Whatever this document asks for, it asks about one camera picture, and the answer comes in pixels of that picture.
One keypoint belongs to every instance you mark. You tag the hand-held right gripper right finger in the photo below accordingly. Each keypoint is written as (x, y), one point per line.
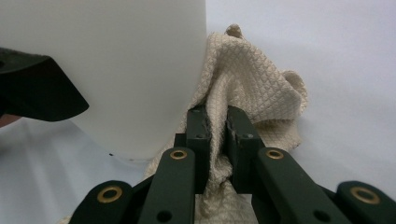
(280, 189)

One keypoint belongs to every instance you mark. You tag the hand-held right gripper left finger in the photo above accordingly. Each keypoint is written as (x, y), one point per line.
(174, 186)

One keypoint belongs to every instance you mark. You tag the white cylinder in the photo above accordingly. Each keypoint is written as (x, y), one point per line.
(124, 62)

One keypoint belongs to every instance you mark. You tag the beige textured cloth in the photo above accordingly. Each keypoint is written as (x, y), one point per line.
(249, 77)

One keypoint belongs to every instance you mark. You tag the white table cover sheet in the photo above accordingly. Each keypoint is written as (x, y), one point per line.
(342, 93)

